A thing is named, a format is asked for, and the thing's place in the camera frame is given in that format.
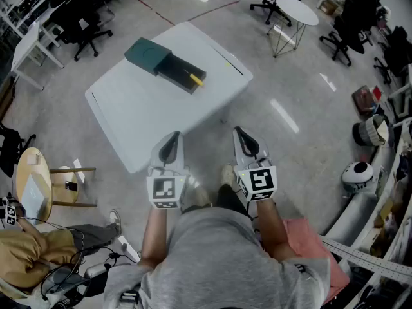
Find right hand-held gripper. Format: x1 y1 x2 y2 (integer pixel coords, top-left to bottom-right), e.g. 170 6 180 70
232 126 278 203

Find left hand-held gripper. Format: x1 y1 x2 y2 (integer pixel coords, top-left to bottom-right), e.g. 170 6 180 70
146 130 191 210

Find yellow handled screwdriver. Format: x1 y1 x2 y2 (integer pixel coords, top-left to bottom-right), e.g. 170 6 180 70
183 69 205 88

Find dark green tool box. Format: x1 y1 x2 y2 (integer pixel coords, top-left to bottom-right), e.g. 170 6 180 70
124 37 207 95

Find person's left forearm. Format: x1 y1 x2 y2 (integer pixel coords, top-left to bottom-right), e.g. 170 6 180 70
139 206 169 267

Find person's right forearm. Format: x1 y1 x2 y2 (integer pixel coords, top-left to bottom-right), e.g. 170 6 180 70
256 200 299 261

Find cardboard box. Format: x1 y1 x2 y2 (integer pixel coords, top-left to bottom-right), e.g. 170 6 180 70
320 0 339 16

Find person's right shoe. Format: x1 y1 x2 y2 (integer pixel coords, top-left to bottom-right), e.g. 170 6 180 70
221 163 238 186

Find person's shoe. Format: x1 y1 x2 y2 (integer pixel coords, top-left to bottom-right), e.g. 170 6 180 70
221 163 238 186
182 175 212 212

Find person's left shoe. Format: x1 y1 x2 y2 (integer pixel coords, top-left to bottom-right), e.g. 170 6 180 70
182 175 212 212

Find person's black trousers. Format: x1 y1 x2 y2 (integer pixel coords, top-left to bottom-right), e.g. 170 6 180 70
180 183 250 220

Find wooden stool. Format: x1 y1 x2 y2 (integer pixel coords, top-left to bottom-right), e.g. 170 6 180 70
50 165 97 208

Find person's grey shirt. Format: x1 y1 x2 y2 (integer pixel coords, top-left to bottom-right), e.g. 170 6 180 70
102 206 332 309

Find white panda shaped device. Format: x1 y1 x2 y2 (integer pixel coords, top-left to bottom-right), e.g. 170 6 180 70
341 161 375 193

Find knitted black and white basket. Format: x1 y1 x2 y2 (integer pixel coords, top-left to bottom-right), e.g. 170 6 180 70
352 114 390 147

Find white curved bench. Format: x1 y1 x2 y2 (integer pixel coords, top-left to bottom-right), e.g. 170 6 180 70
321 140 400 247

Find open bag with items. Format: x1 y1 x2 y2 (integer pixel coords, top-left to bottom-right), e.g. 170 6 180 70
351 85 386 121

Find pink seat cushion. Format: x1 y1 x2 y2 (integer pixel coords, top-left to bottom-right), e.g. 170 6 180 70
279 216 351 305

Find round wooden table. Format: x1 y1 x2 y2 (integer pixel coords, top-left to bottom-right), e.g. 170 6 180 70
15 147 53 225

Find round white table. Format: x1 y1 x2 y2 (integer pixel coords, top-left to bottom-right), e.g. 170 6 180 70
267 0 320 59

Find white rectangular desk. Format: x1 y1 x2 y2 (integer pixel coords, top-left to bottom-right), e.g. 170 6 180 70
11 21 65 91

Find black strap buckle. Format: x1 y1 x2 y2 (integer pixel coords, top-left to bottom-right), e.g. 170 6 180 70
120 290 141 305

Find perforated metal rail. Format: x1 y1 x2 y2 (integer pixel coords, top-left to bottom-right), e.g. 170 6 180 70
321 236 412 286

